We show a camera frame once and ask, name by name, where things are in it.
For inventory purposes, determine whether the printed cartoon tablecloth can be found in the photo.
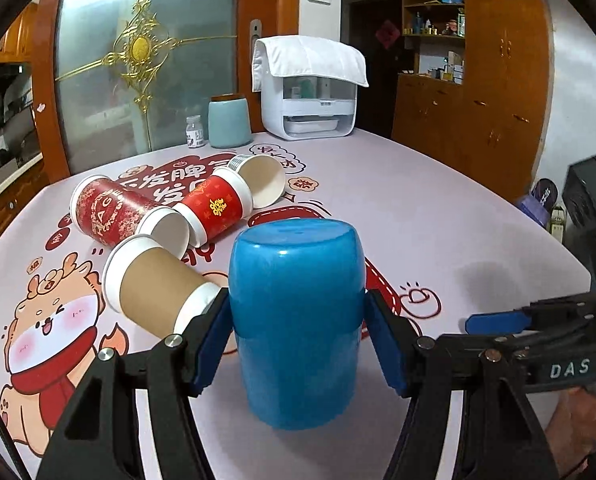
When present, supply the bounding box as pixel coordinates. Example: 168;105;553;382
0;129;591;480

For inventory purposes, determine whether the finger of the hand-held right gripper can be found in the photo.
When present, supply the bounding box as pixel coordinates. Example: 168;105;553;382
465;292;596;336
438;331;596;361

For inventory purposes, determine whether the red patterned paper cup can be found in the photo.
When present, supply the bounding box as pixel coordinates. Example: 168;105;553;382
69;175;191;258

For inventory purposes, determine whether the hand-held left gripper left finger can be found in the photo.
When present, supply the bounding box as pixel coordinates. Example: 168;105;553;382
35;287;236;480

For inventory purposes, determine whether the red paper cup gold character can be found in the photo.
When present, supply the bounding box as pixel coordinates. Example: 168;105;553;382
172;167;255;245

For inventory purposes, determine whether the brown paper cup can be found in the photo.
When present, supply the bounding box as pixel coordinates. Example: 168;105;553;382
103;234;221;338

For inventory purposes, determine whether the teal canister with wooden lid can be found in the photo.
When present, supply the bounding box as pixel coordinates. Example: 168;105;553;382
208;94;253;149

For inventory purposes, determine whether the blue plastic cup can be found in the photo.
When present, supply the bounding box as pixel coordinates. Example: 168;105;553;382
227;218;368;431

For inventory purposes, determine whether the purple box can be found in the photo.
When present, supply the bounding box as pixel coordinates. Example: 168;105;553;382
518;178;560;231

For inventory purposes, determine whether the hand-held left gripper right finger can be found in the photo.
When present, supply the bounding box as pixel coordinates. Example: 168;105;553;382
364;289;561;480

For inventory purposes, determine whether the silver striped paper cup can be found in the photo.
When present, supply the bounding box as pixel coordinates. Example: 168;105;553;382
226;154;286;208

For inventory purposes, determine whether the white countertop appliance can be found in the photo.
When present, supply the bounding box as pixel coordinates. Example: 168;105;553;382
261;72;357;141

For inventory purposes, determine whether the person's right hand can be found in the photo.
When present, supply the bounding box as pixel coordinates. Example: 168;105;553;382
545;387;596;473

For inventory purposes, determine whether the glass door with gold ornament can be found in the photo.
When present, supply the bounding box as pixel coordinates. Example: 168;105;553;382
28;0;301;176

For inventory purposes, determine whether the white quilted cloth cover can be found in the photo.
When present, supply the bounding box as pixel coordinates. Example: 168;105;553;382
252;35;369;92

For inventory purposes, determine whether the red diamond door decoration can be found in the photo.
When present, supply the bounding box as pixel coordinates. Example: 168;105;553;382
375;20;400;50

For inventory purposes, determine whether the small glass jar white label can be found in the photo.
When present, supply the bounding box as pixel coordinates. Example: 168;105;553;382
185;115;206;149

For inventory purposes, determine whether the wooden kitchen counter cabinet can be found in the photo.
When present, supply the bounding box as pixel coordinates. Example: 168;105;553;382
0;152;50;266

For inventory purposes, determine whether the wooden cabinet with shelves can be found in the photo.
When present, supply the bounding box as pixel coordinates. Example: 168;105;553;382
392;0;554;201

